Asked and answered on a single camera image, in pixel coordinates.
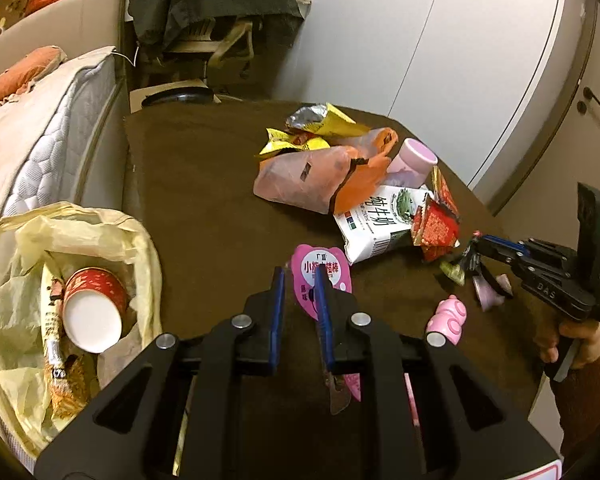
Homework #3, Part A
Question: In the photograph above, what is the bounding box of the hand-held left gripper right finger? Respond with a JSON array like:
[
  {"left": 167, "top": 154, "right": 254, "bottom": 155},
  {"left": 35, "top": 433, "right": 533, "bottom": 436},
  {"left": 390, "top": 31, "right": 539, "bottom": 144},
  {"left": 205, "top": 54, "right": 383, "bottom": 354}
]
[{"left": 314, "top": 265, "right": 563, "bottom": 480}]

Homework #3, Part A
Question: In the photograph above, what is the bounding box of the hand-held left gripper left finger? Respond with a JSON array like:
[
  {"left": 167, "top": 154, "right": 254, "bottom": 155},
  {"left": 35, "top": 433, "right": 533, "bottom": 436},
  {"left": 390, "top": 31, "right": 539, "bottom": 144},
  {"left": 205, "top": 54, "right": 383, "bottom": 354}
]
[{"left": 34, "top": 266, "right": 287, "bottom": 480}]

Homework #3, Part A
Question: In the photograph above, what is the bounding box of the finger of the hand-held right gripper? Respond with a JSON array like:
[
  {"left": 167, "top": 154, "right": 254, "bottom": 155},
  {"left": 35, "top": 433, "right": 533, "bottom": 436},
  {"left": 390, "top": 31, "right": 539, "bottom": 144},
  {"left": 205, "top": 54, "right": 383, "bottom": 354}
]
[
  {"left": 472, "top": 232, "right": 531, "bottom": 261},
  {"left": 457, "top": 246, "right": 515, "bottom": 302}
]

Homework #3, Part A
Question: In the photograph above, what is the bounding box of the small pink white wrapper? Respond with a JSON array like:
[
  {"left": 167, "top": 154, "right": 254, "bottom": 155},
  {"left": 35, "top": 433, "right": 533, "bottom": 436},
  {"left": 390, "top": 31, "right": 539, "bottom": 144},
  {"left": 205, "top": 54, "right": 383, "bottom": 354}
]
[{"left": 472, "top": 272, "right": 512, "bottom": 312}]

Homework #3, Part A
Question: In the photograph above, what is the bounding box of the pink snack wrapper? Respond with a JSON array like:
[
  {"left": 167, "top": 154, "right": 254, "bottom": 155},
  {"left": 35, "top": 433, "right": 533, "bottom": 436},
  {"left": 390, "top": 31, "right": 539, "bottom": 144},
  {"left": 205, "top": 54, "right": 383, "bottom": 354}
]
[{"left": 291, "top": 244, "right": 363, "bottom": 417}]

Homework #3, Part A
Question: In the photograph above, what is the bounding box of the white green milk carton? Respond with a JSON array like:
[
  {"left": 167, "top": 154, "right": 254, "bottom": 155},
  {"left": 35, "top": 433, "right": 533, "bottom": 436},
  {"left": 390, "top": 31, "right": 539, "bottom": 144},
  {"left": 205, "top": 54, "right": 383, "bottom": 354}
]
[{"left": 333, "top": 184, "right": 434, "bottom": 266}]

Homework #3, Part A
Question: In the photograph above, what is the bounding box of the yellow plastic bag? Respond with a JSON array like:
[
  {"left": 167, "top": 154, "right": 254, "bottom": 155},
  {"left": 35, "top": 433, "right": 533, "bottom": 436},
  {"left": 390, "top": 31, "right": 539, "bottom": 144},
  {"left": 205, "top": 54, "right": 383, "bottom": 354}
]
[{"left": 0, "top": 201, "right": 164, "bottom": 467}]

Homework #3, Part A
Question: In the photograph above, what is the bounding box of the person's right forearm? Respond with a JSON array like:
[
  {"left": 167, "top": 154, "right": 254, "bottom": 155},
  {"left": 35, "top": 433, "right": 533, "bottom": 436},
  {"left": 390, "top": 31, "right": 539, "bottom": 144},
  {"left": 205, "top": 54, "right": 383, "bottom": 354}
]
[{"left": 550, "top": 324, "right": 600, "bottom": 467}]

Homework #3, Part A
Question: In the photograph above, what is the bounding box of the person's right hand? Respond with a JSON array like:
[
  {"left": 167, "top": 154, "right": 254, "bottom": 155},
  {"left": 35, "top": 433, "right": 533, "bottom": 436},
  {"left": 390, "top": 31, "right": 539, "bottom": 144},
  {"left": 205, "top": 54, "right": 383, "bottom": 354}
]
[{"left": 532, "top": 320, "right": 600, "bottom": 372}]

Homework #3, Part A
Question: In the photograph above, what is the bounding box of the green candy wrapper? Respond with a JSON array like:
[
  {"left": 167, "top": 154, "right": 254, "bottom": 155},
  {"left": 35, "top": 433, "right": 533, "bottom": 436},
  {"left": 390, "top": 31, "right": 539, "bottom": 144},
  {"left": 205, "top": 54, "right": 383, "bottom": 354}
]
[{"left": 439, "top": 257, "right": 469, "bottom": 287}]

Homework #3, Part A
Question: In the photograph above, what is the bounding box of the pink toy pig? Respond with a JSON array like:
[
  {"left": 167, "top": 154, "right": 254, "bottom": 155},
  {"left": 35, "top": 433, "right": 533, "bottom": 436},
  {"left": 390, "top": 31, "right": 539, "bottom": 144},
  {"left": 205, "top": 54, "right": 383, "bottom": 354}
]
[{"left": 426, "top": 297, "right": 469, "bottom": 346}]

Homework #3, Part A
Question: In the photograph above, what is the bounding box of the red snack wrapper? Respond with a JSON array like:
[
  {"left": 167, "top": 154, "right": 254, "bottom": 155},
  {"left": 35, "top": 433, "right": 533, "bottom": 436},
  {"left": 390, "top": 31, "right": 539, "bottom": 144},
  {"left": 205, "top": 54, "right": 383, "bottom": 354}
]
[{"left": 411, "top": 165, "right": 462, "bottom": 264}]

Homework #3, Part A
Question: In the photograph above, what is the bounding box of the pink cup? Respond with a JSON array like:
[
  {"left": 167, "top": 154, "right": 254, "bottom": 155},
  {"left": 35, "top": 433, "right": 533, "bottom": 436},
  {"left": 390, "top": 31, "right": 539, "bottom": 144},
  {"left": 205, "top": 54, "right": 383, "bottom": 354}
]
[{"left": 384, "top": 137, "right": 439, "bottom": 189}]

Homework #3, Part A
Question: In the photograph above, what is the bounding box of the orange bread bag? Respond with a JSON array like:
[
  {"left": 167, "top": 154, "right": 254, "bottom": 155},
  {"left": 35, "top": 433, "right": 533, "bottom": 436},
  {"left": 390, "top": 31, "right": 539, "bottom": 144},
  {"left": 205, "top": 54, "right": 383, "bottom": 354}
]
[{"left": 253, "top": 126, "right": 399, "bottom": 216}]

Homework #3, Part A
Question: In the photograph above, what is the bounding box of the red paper cup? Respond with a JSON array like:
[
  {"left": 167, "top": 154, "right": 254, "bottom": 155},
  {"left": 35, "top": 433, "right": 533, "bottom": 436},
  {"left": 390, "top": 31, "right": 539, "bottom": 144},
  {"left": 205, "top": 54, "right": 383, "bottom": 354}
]
[{"left": 61, "top": 267, "right": 130, "bottom": 354}]

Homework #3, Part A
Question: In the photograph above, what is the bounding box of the yellow snack packet silver inside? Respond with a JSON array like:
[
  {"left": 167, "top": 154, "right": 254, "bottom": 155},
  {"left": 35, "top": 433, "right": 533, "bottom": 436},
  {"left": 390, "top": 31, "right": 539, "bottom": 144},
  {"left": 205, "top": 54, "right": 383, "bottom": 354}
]
[{"left": 286, "top": 102, "right": 371, "bottom": 140}]

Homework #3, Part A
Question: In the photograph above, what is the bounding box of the long snack stick wrapper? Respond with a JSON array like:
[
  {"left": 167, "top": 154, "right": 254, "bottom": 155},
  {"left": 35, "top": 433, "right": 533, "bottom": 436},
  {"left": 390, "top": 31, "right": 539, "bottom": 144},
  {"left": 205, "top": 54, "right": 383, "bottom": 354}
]
[{"left": 42, "top": 264, "right": 90, "bottom": 422}]

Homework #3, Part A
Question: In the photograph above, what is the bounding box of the black round object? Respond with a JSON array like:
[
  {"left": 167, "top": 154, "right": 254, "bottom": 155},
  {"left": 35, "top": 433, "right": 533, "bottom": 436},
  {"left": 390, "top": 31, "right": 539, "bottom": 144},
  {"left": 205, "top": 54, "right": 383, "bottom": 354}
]
[{"left": 142, "top": 88, "right": 216, "bottom": 107}]

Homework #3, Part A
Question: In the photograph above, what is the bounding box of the beige office chair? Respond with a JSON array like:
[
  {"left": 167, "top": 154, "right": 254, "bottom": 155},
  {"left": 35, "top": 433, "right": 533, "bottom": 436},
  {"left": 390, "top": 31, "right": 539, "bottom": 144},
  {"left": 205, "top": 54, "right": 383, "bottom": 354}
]
[{"left": 140, "top": 14, "right": 262, "bottom": 87}]

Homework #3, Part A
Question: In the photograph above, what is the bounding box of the white mattress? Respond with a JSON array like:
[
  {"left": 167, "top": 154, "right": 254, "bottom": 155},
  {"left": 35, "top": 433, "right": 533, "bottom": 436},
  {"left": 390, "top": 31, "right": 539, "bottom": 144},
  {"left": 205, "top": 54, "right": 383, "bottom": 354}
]
[{"left": 0, "top": 46, "right": 119, "bottom": 261}]

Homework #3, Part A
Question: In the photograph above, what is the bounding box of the orange plush pillow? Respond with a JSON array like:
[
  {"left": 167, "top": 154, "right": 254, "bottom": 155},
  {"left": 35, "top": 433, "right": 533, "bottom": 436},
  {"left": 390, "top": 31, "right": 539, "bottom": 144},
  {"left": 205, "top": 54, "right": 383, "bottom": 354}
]
[{"left": 0, "top": 46, "right": 67, "bottom": 114}]

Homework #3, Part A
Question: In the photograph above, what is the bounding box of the beige bed headboard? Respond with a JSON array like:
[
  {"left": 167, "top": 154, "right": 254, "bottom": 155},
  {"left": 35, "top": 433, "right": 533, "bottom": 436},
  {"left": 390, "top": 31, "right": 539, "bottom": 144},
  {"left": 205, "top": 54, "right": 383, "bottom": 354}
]
[{"left": 0, "top": 0, "right": 129, "bottom": 67}]

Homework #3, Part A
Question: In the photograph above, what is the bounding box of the black door handle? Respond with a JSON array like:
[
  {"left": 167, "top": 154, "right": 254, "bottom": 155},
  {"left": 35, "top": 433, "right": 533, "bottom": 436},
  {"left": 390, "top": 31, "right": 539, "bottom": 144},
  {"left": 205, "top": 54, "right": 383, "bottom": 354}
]
[{"left": 577, "top": 86, "right": 600, "bottom": 117}]

